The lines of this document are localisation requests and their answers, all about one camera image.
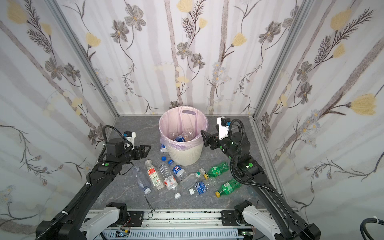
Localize Pocari Sweat bottle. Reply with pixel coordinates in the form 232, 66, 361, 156
175, 128, 195, 142

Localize blue label bottle white cap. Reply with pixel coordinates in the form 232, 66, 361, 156
189, 178, 218, 196

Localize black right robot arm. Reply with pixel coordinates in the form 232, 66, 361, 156
201, 117, 321, 240

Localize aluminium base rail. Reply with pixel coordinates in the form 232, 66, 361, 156
59, 209, 310, 240

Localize small clear bottle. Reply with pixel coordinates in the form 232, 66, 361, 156
134, 166, 151, 195

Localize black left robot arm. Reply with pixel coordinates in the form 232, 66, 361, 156
36, 125, 151, 240

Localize green soda bottle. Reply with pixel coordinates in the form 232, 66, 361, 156
204, 162, 229, 180
215, 179, 242, 198

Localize clear bottle green cap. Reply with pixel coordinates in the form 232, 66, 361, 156
181, 168, 206, 190

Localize metal forceps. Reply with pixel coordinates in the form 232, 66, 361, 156
144, 195, 160, 219

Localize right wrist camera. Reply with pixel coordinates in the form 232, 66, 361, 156
217, 117, 231, 140

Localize Pepsi label bottle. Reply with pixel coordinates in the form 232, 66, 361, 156
168, 160, 188, 181

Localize pink bin liner bag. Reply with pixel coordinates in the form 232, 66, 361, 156
159, 106, 209, 151

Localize clear ribbed water bottle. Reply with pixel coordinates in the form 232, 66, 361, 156
159, 162, 181, 199

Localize red white label bottle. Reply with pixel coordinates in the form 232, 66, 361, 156
145, 160, 164, 190

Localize cream plastic waste bin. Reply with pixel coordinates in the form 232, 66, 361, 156
158, 105, 209, 166

